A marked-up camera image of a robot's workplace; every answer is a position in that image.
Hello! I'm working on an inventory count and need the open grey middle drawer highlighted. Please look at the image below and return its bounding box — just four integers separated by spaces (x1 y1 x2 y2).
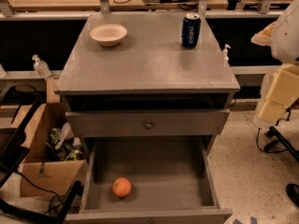
66 136 232 224

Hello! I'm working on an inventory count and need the orange fruit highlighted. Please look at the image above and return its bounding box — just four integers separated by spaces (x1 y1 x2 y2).
112 177 132 198

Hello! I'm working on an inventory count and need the closed grey top drawer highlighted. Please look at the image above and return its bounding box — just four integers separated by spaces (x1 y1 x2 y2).
66 109 229 137

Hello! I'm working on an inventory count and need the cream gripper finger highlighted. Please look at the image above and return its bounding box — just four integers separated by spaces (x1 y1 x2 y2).
258 64 299 123

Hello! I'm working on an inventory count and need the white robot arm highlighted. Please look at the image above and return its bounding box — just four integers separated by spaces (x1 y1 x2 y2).
251 0 299 128

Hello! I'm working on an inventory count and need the black chair frame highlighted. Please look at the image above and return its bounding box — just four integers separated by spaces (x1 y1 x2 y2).
0 84 83 224

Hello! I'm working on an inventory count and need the small white pump bottle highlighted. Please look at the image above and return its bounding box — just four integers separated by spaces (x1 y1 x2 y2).
222 44 231 63

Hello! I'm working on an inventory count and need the blue Pepsi can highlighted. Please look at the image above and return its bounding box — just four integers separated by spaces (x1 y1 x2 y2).
181 13 201 48

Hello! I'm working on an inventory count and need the clear soap dispenser bottle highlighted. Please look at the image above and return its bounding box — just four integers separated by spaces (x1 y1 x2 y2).
32 54 51 78

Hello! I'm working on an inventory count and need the open cardboard box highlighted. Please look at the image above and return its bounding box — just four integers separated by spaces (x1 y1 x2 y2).
0 103 89 199

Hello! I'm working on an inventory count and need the grey wooden drawer cabinet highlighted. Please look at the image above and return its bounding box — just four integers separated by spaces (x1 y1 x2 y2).
54 12 241 224

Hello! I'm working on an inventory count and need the white ceramic bowl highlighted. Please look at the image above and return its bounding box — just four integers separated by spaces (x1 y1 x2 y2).
90 24 127 47

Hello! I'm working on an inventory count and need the black floor stand base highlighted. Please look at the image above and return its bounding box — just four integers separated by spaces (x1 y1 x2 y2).
253 118 299 207

